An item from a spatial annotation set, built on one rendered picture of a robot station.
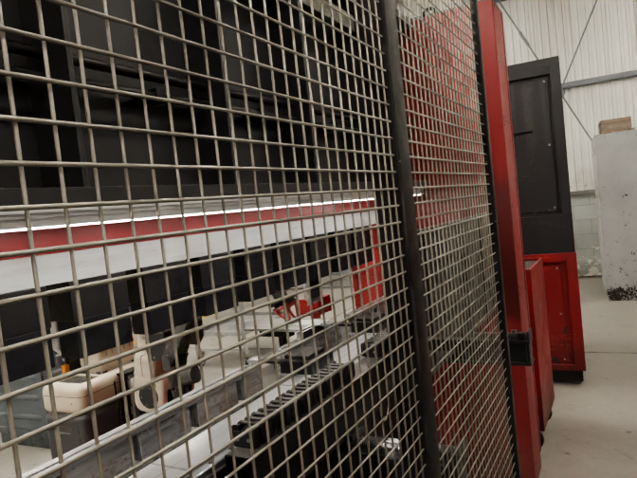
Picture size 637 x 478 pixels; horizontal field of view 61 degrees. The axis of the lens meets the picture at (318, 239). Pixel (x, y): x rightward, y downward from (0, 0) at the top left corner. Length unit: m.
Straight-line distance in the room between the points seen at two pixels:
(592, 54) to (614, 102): 0.76
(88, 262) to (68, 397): 1.38
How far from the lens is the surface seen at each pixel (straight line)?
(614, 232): 7.17
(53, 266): 1.23
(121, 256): 1.33
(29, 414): 4.41
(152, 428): 1.45
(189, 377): 2.01
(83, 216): 1.02
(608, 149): 7.15
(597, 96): 9.01
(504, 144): 2.67
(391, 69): 0.85
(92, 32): 1.33
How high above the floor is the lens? 1.43
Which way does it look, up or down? 3 degrees down
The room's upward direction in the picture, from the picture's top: 6 degrees counter-clockwise
